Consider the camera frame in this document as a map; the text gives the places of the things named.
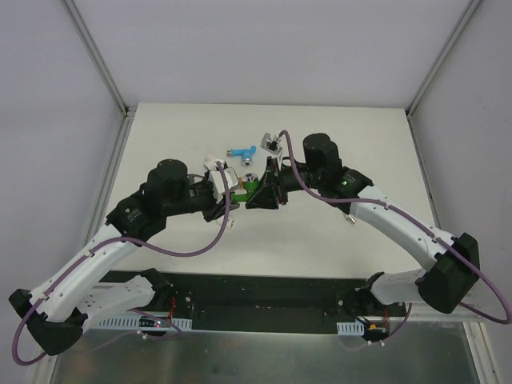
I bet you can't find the green faucet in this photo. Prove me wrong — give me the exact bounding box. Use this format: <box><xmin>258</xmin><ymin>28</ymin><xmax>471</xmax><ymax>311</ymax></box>
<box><xmin>231</xmin><ymin>173</ymin><xmax>260</xmax><ymax>202</ymax></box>

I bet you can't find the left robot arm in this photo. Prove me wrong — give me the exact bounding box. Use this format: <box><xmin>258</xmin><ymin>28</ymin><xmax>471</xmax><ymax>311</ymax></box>
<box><xmin>9</xmin><ymin>159</ymin><xmax>238</xmax><ymax>366</ymax></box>

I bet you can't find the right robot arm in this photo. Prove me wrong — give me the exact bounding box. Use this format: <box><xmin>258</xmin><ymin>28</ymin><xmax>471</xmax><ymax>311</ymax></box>
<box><xmin>246</xmin><ymin>133</ymin><xmax>480</xmax><ymax>316</ymax></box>

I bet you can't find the blue faucet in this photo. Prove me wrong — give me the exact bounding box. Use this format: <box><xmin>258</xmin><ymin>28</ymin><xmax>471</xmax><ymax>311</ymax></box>
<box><xmin>226</xmin><ymin>146</ymin><xmax>257</xmax><ymax>167</ymax></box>

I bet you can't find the dark grey faucet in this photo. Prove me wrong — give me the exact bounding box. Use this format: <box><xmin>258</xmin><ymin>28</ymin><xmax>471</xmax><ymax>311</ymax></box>
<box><xmin>187</xmin><ymin>174</ymin><xmax>204</xmax><ymax>185</ymax></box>

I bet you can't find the white faucet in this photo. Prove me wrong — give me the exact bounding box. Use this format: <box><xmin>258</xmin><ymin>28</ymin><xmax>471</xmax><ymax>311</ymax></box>
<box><xmin>346</xmin><ymin>214</ymin><xmax>357</xmax><ymax>225</ymax></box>

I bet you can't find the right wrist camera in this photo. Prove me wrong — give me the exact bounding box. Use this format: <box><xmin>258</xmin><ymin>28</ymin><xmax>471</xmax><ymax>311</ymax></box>
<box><xmin>260</xmin><ymin>133</ymin><xmax>282</xmax><ymax>156</ymax></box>

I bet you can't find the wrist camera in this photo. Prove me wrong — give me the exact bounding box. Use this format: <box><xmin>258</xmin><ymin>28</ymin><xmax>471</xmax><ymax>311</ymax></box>
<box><xmin>204</xmin><ymin>155</ymin><xmax>239</xmax><ymax>202</ymax></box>
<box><xmin>260</xmin><ymin>133</ymin><xmax>282</xmax><ymax>156</ymax></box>

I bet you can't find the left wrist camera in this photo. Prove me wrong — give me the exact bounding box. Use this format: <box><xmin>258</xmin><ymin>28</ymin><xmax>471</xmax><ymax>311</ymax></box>
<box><xmin>204</xmin><ymin>155</ymin><xmax>239</xmax><ymax>202</ymax></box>

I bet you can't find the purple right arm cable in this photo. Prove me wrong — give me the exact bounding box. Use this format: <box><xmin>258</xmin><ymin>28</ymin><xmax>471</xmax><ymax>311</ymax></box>
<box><xmin>278</xmin><ymin>129</ymin><xmax>507</xmax><ymax>353</ymax></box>

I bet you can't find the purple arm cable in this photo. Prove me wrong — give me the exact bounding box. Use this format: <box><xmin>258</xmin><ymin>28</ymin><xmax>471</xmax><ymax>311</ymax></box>
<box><xmin>278</xmin><ymin>129</ymin><xmax>507</xmax><ymax>353</ymax></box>
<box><xmin>10</xmin><ymin>159</ymin><xmax>237</xmax><ymax>367</ymax></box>

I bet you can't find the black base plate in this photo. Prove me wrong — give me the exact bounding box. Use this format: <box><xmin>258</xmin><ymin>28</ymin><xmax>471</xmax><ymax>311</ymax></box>
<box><xmin>122</xmin><ymin>270</ymin><xmax>409</xmax><ymax>332</ymax></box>

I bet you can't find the aluminium frame post left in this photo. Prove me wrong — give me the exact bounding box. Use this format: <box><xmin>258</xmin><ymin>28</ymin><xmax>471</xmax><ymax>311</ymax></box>
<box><xmin>59</xmin><ymin>0</ymin><xmax>137</xmax><ymax>117</ymax></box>

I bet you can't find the aluminium frame post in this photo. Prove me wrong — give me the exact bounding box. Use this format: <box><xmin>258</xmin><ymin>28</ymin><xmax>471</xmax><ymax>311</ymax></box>
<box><xmin>405</xmin><ymin>0</ymin><xmax>484</xmax><ymax>121</ymax></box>
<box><xmin>59</xmin><ymin>0</ymin><xmax>137</xmax><ymax>117</ymax></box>

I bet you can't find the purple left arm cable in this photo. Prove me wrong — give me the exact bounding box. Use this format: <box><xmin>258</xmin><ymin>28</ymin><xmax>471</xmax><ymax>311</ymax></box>
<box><xmin>10</xmin><ymin>159</ymin><xmax>237</xmax><ymax>367</ymax></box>

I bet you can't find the white cable duct left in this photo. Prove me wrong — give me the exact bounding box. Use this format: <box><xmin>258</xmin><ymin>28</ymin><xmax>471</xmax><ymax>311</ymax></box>
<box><xmin>93</xmin><ymin>314</ymin><xmax>174</xmax><ymax>331</ymax></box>

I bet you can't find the white cable duct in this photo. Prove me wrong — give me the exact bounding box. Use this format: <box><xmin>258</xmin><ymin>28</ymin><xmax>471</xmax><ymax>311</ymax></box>
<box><xmin>336</xmin><ymin>321</ymin><xmax>365</xmax><ymax>337</ymax></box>
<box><xmin>93</xmin><ymin>314</ymin><xmax>174</xmax><ymax>331</ymax></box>

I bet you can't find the white cable duct right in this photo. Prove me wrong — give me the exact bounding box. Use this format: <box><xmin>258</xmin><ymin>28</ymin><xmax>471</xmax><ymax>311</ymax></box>
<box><xmin>336</xmin><ymin>321</ymin><xmax>365</xmax><ymax>337</ymax></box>

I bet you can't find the aluminium frame post right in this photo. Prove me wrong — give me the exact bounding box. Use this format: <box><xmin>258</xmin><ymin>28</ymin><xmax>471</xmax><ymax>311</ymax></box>
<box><xmin>405</xmin><ymin>0</ymin><xmax>484</xmax><ymax>121</ymax></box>

